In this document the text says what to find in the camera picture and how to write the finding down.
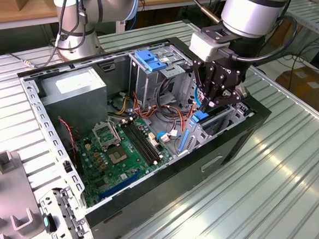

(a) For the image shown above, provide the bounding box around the CPU socket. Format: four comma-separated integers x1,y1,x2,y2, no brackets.
106,145,130,166

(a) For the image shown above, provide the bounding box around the grey cable with metal plug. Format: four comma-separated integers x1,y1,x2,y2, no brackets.
5,33,63,71

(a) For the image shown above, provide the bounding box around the black teal release latch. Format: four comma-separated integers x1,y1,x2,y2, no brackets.
42,213,58,234

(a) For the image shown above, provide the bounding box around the hard disk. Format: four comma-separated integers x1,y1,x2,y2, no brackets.
176,103,238,154

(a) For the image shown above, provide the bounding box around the black open PC case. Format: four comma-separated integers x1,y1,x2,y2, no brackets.
14,29,281,239

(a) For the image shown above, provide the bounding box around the black RAM slot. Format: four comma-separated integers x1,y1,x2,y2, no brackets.
128,118,163,163
121,121,156,168

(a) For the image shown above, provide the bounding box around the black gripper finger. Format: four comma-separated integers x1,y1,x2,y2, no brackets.
208,73,250,112
193,57,221,115

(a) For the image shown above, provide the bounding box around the green motherboard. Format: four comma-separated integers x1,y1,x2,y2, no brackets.
73,115,177,209

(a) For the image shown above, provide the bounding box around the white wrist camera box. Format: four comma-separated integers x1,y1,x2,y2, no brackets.
188,29,229,63

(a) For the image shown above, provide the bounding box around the blue data wire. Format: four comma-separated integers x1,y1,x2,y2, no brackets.
193,85,204,111

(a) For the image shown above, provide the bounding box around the metal slat side table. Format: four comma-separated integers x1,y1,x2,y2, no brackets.
285,0,319,62

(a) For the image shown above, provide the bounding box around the black cable with brass sleeve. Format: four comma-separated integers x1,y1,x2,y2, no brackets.
183,0,222,26

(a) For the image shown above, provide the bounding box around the metal expansion bracket retainer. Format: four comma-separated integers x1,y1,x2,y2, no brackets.
38,184,88,239

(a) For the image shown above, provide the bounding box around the blue expansion slot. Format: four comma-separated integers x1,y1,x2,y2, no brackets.
97,171,144,201

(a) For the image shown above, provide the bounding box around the orange red wire bundle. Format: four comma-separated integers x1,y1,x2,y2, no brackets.
132,87,197,144

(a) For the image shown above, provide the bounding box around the grey parts rack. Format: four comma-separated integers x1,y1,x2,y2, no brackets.
0,148,48,239

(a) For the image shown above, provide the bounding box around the small blue white wire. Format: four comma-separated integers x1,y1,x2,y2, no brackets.
154,128,185,142

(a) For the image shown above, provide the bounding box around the blue plastic drive latch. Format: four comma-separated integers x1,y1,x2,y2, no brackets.
134,49,156,64
145,56,168,73

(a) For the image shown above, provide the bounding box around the grey power supply unit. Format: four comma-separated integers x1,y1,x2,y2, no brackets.
37,67,111,134

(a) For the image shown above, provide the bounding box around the grey metal disk bay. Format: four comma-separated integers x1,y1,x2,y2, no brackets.
172,99,258,157

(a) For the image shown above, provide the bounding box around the large brown cardboard box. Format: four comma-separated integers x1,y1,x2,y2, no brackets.
275,64,319,123

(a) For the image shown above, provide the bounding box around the black looped cable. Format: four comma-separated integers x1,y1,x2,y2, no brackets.
156,76,185,119

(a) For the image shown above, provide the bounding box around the grey metal drive cage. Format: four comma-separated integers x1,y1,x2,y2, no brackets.
127,46,197,111

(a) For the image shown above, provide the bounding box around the metal socket cover frame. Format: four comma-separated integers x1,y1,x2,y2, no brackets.
91,119,123,152

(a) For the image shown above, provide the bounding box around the thin red fan wire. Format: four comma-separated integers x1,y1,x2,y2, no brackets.
57,116,79,162

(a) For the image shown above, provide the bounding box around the yellow orange wire bundle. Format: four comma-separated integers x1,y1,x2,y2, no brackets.
114,95,131,115

